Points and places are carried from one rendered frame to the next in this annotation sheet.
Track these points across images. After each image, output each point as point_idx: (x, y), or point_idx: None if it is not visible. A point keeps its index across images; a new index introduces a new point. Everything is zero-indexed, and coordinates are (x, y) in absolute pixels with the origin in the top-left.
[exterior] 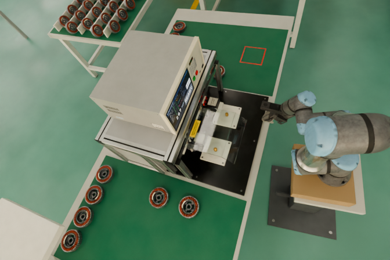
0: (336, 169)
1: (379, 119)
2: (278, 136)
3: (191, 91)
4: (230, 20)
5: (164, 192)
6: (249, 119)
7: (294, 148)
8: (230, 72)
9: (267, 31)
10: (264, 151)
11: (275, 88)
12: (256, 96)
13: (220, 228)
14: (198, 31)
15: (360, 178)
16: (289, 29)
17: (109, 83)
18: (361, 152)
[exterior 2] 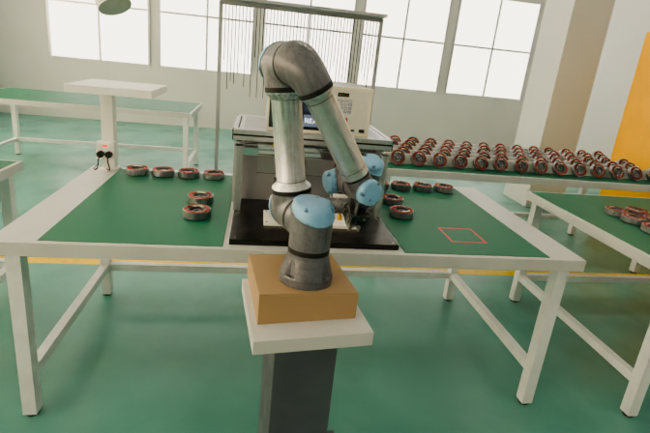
0: (290, 210)
1: (305, 42)
2: (402, 431)
3: None
4: (502, 216)
5: (207, 196)
6: (346, 235)
7: None
8: (412, 222)
9: (521, 242)
10: (354, 415)
11: (422, 254)
12: (390, 237)
13: (177, 233)
14: (455, 200)
15: (319, 334)
16: (552, 258)
17: None
18: (271, 60)
